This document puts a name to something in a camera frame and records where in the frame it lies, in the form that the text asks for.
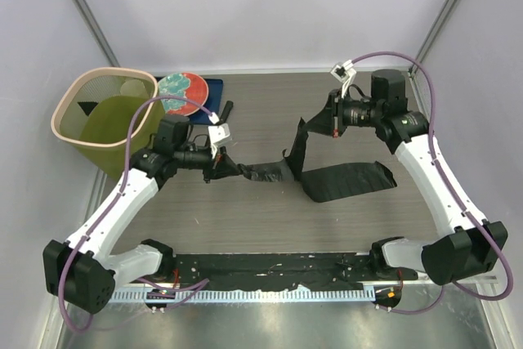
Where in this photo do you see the black trash bag roll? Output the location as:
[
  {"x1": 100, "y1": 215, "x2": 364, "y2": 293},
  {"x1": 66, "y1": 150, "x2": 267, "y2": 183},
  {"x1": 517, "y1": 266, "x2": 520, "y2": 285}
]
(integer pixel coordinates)
[{"x1": 220, "y1": 101, "x2": 234, "y2": 123}]

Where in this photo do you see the blue tray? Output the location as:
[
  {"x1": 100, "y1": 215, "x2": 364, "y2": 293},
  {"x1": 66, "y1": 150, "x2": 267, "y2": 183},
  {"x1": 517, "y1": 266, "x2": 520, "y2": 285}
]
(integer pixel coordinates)
[{"x1": 190, "y1": 78, "x2": 224, "y2": 126}]

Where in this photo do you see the olive green trash bin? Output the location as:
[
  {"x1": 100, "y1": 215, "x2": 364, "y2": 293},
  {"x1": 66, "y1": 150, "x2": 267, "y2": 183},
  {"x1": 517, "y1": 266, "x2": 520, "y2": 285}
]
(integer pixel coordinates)
[{"x1": 51, "y1": 67, "x2": 159, "y2": 180}]

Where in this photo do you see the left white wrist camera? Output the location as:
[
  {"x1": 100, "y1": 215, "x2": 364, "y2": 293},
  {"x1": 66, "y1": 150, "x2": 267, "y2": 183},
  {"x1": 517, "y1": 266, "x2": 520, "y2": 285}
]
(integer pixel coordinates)
[{"x1": 208, "y1": 112, "x2": 232, "y2": 159}]

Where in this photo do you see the white slotted cable duct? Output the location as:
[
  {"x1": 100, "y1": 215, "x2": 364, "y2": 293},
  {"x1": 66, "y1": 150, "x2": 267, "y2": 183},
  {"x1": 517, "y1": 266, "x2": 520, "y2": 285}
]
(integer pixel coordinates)
[{"x1": 110, "y1": 285, "x2": 375, "y2": 306}]

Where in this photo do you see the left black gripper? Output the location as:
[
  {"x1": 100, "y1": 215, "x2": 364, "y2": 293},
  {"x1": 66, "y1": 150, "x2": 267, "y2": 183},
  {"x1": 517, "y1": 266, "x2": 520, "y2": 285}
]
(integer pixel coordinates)
[{"x1": 174, "y1": 143, "x2": 240, "y2": 184}]

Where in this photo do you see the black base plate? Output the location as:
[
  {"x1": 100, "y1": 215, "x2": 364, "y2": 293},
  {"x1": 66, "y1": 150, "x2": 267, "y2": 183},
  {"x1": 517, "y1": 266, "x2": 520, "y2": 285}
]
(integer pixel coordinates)
[{"x1": 146, "y1": 253, "x2": 418, "y2": 292}]

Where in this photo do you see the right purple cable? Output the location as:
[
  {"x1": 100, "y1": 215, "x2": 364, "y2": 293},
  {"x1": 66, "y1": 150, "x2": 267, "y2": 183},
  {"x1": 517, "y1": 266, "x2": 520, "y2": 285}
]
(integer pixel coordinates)
[{"x1": 346, "y1": 51, "x2": 514, "y2": 314}]

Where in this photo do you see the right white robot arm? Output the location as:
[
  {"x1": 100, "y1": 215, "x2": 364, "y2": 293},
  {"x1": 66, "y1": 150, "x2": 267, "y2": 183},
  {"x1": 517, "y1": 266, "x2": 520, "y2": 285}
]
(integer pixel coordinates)
[{"x1": 304, "y1": 64, "x2": 510, "y2": 286}]

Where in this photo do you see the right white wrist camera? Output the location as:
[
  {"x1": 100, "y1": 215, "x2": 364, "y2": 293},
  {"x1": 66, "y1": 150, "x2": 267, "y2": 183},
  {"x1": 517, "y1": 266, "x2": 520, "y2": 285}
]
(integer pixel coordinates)
[{"x1": 330, "y1": 60, "x2": 357, "y2": 99}]

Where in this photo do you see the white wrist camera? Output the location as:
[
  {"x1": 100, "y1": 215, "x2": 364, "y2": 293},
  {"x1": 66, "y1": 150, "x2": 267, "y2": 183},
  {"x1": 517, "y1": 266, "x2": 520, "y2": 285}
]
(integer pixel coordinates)
[
  {"x1": 330, "y1": 60, "x2": 357, "y2": 99},
  {"x1": 208, "y1": 112, "x2": 232, "y2": 159}
]

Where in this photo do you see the purple cable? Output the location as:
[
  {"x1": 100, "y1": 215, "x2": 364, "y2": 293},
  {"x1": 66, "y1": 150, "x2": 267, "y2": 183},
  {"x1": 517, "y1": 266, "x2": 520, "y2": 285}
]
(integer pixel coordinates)
[
  {"x1": 56, "y1": 95, "x2": 221, "y2": 333},
  {"x1": 346, "y1": 51, "x2": 514, "y2": 314}
]

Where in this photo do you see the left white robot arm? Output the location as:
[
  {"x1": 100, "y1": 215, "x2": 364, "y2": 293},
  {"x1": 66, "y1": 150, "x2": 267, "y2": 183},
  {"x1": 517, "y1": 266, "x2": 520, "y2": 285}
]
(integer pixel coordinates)
[{"x1": 42, "y1": 114, "x2": 240, "y2": 315}]

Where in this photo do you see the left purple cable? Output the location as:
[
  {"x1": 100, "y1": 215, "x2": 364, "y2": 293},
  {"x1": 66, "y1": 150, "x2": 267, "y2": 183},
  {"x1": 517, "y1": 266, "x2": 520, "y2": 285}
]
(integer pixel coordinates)
[{"x1": 56, "y1": 95, "x2": 221, "y2": 333}]

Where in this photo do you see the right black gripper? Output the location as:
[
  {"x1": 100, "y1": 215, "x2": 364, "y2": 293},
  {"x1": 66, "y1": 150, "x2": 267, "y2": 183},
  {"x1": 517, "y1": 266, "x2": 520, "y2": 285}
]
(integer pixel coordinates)
[{"x1": 303, "y1": 88, "x2": 382, "y2": 138}]

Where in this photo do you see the red patterned plate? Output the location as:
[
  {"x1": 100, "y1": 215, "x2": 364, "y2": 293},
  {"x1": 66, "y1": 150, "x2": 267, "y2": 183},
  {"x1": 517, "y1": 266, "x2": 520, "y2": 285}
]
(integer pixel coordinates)
[{"x1": 158, "y1": 73, "x2": 209, "y2": 116}]

